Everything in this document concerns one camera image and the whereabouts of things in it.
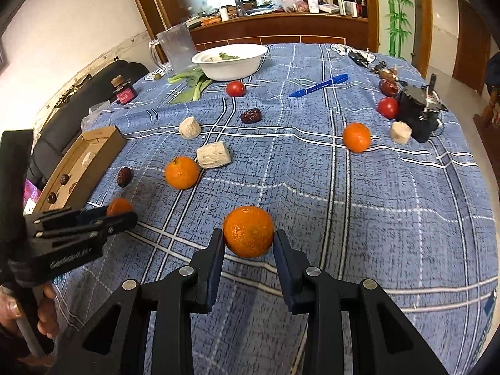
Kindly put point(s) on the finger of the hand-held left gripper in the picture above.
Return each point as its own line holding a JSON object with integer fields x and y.
{"x": 58, "y": 216}
{"x": 121, "y": 222}

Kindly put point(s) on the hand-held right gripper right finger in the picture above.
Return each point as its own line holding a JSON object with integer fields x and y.
{"x": 283, "y": 265}

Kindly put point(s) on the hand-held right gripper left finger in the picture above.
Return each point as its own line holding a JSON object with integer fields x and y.
{"x": 216, "y": 258}

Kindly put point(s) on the orange mandarin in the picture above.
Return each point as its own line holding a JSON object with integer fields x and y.
{"x": 356, "y": 136}
{"x": 181, "y": 172}
{"x": 117, "y": 206}
{"x": 248, "y": 231}

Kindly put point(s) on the large wrinkled red date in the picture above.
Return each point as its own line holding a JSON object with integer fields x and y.
{"x": 64, "y": 179}

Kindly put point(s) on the cardboard tray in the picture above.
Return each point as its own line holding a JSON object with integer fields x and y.
{"x": 105, "y": 140}

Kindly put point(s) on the large beige yam piece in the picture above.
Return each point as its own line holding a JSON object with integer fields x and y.
{"x": 213, "y": 155}

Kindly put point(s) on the small rice cake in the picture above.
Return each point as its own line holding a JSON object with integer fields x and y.
{"x": 189, "y": 127}

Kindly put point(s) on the person's left hand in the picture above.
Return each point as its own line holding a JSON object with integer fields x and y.
{"x": 49, "y": 312}

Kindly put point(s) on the magenta gift bag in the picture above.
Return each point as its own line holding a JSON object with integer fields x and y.
{"x": 31, "y": 193}

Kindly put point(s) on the clear plastic bag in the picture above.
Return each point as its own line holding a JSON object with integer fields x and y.
{"x": 93, "y": 115}

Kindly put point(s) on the black sofa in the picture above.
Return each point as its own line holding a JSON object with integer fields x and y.
{"x": 78, "y": 101}

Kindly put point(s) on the dark jar pink label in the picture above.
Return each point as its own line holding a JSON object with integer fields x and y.
{"x": 124, "y": 91}

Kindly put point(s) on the green leafy vegetable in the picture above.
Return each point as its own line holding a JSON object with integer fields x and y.
{"x": 191, "y": 84}

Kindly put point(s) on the red tomato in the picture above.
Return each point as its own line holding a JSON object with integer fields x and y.
{"x": 388, "y": 107}
{"x": 236, "y": 88}

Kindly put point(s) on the blue marker pen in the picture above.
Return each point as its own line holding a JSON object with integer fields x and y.
{"x": 318, "y": 85}

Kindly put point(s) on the clear glass mug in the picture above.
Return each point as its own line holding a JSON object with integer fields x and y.
{"x": 177, "y": 47}

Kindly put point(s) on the white bowl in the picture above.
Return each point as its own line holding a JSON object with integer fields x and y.
{"x": 230, "y": 66}

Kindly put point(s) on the green vegetable leaf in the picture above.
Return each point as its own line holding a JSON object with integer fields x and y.
{"x": 226, "y": 56}

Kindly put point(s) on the bunch of keys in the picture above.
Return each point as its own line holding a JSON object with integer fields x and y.
{"x": 363, "y": 58}

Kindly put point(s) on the wooden partition counter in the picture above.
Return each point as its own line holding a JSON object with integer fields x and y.
{"x": 281, "y": 27}

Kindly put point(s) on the wooden chair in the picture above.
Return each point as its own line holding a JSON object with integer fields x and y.
{"x": 490, "y": 113}

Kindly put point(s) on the dark blue jacket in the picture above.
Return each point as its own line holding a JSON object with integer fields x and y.
{"x": 494, "y": 70}

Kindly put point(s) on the brown wooden door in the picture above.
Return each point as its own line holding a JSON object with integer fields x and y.
{"x": 470, "y": 47}

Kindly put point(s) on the bamboo wall decal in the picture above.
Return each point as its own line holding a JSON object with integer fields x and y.
{"x": 396, "y": 11}

